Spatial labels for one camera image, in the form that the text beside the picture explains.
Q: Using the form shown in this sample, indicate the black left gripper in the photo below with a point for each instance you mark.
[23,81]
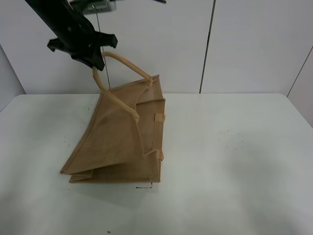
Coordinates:
[77,37]

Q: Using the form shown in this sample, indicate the brown linen tote bag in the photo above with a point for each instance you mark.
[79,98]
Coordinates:
[123,140]

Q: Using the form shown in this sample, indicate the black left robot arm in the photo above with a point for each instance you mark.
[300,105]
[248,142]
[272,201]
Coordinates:
[50,11]

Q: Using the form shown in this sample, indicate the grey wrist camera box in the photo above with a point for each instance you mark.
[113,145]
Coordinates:
[87,7]

